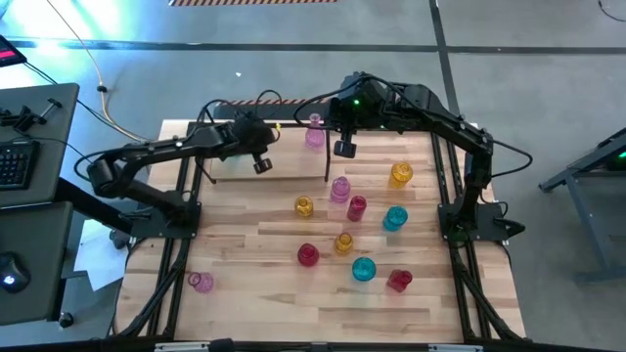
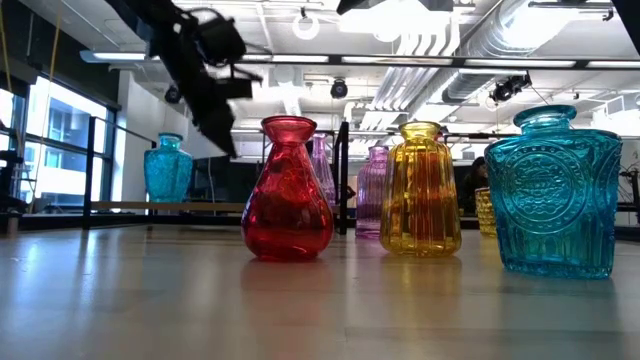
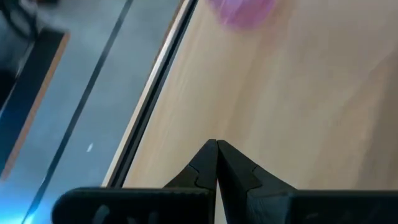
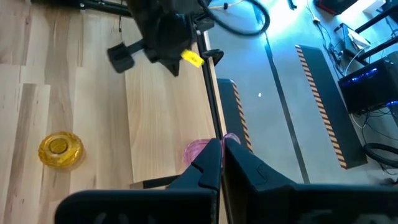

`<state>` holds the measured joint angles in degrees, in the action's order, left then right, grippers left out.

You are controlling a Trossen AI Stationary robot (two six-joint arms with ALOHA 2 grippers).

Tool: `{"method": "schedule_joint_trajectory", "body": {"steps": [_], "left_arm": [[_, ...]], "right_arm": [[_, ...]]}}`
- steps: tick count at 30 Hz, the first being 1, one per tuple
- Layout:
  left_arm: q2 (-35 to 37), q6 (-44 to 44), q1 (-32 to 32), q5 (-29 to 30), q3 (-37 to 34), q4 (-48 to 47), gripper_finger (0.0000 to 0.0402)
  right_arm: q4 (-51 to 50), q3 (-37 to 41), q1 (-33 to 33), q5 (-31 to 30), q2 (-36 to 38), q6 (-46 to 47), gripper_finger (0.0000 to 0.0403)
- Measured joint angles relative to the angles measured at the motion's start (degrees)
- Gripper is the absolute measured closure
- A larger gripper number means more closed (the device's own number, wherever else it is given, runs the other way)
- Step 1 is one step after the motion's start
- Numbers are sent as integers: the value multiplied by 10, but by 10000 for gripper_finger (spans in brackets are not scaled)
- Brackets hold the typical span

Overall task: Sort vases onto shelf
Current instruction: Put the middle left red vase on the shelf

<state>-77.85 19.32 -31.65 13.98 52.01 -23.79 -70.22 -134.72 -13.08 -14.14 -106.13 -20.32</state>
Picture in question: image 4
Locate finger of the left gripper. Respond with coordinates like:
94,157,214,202
149,51,184,77
107,40,147,74

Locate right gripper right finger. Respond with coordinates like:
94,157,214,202
223,138,398,224

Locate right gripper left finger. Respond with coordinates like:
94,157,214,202
54,138,223,224

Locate pink cone glass vase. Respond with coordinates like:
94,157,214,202
182,133,242,167

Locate yellow ribbed glass vase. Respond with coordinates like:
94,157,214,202
37,131,85,170

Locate light wooden shelf board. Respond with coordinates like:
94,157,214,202
121,18,224,184

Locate yellow label tag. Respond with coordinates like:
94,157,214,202
181,49,205,68

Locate black mat orange striped edge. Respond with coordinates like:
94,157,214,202
295,44,368,170
216,78,253,153

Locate black computer tower blue lights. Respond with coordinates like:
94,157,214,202
338,51,398,114

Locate red black case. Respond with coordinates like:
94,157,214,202
313,0,358,16

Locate black table edge frame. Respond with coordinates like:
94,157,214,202
30,0,131,18

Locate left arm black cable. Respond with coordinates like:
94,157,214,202
198,0,271,37

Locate black floor cable coil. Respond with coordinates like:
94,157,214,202
363,142,398,170

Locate black desk frame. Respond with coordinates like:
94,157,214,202
334,0,398,62

